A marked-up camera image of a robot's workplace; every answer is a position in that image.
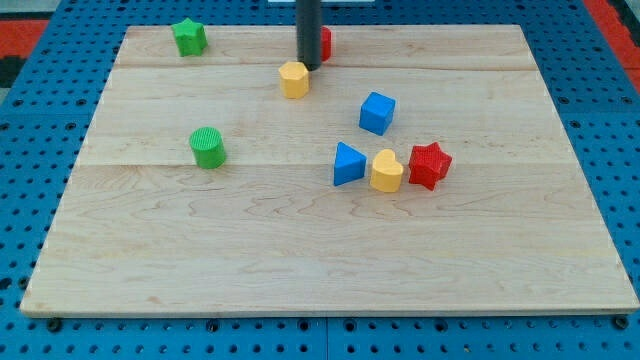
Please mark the blue cube block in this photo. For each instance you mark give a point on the blue cube block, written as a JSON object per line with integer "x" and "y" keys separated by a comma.
{"x": 376, "y": 113}

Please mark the blue triangle block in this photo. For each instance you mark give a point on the blue triangle block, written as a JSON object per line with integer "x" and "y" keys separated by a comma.
{"x": 349, "y": 164}

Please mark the yellow heart block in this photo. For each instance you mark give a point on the yellow heart block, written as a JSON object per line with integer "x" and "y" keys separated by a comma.
{"x": 386, "y": 172}

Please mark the light wooden board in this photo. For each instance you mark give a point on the light wooden board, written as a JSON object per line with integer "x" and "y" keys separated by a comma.
{"x": 141, "y": 231}

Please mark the yellow hexagon block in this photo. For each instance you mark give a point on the yellow hexagon block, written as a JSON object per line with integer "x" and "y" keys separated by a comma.
{"x": 294, "y": 80}

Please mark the red star block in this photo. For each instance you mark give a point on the red star block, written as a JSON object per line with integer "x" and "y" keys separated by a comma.
{"x": 428, "y": 165}

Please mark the green cylinder block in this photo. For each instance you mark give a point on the green cylinder block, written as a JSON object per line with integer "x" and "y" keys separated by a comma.
{"x": 207, "y": 147}

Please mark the red block behind tool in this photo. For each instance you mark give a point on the red block behind tool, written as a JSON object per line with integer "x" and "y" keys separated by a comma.
{"x": 326, "y": 43}

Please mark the green star block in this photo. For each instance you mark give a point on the green star block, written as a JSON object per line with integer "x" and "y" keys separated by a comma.
{"x": 190, "y": 37}

